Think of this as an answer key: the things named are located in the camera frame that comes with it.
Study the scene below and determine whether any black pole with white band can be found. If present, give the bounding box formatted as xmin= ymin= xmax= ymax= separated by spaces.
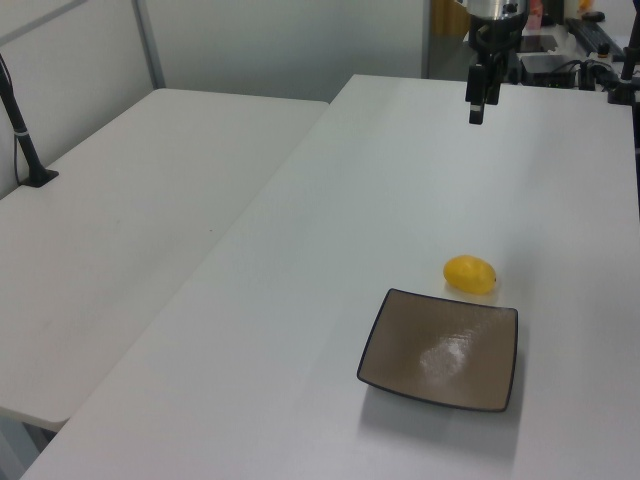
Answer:
xmin=0 ymin=52 xmax=60 ymax=189

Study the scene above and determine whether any grey partition corner post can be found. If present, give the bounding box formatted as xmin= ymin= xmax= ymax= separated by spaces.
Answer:
xmin=131 ymin=0 xmax=167 ymax=92

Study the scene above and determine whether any white table leg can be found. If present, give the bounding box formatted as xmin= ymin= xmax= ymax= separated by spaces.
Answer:
xmin=0 ymin=418 xmax=51 ymax=480

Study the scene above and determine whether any black electronics box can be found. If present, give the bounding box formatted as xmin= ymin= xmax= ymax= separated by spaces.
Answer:
xmin=519 ymin=53 xmax=584 ymax=90

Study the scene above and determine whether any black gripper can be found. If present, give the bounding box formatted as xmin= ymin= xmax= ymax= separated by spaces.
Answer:
xmin=466 ymin=13 xmax=526 ymax=126

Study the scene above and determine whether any short black stand pole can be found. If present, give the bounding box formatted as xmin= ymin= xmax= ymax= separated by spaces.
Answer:
xmin=607 ymin=47 xmax=640 ymax=106

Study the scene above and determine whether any yellow board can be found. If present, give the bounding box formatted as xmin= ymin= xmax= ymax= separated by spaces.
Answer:
xmin=432 ymin=0 xmax=471 ymax=36

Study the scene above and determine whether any brown square ceramic plate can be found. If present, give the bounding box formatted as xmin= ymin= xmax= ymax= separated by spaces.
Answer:
xmin=356 ymin=287 xmax=519 ymax=414

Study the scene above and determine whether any black keyboard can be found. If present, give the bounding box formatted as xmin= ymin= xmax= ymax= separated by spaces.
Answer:
xmin=567 ymin=17 xmax=615 ymax=54

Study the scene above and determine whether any yellow lemon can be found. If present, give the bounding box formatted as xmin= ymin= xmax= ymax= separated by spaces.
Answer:
xmin=443 ymin=254 xmax=498 ymax=297

